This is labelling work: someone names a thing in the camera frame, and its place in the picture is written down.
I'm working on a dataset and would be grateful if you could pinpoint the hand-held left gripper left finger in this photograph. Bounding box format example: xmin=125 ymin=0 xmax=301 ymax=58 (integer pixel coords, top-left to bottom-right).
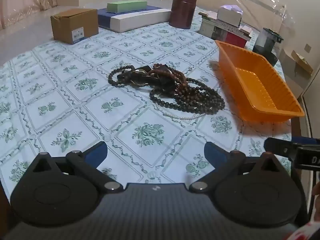
xmin=32 ymin=141 xmax=123 ymax=193

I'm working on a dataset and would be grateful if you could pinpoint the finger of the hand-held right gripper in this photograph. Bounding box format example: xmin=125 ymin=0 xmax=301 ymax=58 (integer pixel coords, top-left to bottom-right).
xmin=264 ymin=137 xmax=298 ymax=159
xmin=291 ymin=136 xmax=320 ymax=146

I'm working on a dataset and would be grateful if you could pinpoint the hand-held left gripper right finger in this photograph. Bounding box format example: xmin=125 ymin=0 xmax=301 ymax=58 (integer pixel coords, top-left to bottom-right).
xmin=189 ymin=142 xmax=282 ymax=193

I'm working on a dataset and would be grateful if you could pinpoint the white pearl necklace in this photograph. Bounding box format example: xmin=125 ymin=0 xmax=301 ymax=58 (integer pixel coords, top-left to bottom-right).
xmin=152 ymin=99 xmax=208 ymax=120

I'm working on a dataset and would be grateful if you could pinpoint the orange plastic tray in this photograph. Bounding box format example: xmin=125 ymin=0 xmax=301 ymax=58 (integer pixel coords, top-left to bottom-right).
xmin=215 ymin=39 xmax=305 ymax=123

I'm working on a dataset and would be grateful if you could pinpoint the black bead necklace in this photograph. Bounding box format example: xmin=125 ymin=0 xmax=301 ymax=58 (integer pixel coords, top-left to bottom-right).
xmin=149 ymin=76 xmax=225 ymax=115

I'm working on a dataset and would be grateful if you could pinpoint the dark wooden bead bracelet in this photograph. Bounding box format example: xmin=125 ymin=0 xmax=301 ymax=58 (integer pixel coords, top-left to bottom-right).
xmin=108 ymin=65 xmax=137 ymax=87

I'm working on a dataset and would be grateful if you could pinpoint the brown bead necklace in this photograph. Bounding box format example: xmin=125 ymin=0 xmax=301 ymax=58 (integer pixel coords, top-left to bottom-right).
xmin=149 ymin=64 xmax=198 ymax=105

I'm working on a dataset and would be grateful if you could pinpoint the black strap accessory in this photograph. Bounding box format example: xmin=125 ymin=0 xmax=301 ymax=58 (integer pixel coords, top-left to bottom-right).
xmin=117 ymin=65 xmax=176 ymax=93

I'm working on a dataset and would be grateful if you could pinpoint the person's right hand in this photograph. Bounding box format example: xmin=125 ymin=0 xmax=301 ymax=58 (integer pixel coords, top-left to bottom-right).
xmin=312 ymin=181 xmax=320 ymax=220

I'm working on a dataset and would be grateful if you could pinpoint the white grey bedside table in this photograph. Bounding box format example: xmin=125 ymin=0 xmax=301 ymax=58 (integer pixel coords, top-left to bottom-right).
xmin=276 ymin=47 xmax=314 ymax=100

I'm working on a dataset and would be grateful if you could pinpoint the red patterned white clothing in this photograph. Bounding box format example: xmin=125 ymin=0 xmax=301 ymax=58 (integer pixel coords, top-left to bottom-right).
xmin=285 ymin=220 xmax=320 ymax=240

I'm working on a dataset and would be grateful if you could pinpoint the flat open cardboard box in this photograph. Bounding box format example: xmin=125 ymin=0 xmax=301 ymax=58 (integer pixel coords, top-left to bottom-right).
xmin=291 ymin=50 xmax=314 ymax=75

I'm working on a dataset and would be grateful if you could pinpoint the dark green humidifier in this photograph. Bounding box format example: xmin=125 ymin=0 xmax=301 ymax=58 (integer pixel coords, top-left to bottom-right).
xmin=252 ymin=27 xmax=284 ymax=67

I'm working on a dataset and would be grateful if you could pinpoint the brown cardboard box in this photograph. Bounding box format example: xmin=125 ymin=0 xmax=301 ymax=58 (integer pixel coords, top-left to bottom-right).
xmin=50 ymin=8 xmax=99 ymax=45

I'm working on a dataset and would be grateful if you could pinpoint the white tissue box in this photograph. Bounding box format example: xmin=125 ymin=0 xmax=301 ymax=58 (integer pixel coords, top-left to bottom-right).
xmin=217 ymin=4 xmax=243 ymax=27

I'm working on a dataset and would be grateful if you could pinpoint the blue and white long box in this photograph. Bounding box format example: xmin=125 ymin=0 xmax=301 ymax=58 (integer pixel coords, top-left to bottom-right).
xmin=97 ymin=5 xmax=172 ymax=33

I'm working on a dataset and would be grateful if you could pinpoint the maroon cylindrical canister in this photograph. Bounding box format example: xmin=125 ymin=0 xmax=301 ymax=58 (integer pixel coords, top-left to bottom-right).
xmin=169 ymin=0 xmax=195 ymax=29

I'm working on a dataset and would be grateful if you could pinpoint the long green box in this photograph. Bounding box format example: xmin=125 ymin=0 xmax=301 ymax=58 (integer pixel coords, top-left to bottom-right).
xmin=107 ymin=0 xmax=147 ymax=14

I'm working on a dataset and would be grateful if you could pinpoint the pink curtain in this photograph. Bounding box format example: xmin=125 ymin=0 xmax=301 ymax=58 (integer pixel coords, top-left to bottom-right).
xmin=0 ymin=0 xmax=79 ymax=30

